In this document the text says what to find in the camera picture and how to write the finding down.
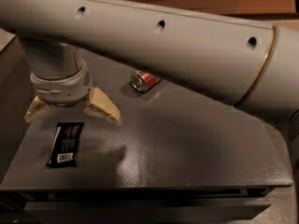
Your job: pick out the red soda can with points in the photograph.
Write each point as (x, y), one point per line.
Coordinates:
(143, 82)

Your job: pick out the black rxbar chocolate wrapper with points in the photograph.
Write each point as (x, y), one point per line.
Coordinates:
(65, 145)

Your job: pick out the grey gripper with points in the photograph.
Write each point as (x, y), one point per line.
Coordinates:
(62, 90)

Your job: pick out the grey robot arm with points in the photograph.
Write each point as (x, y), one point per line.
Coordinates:
(251, 65)

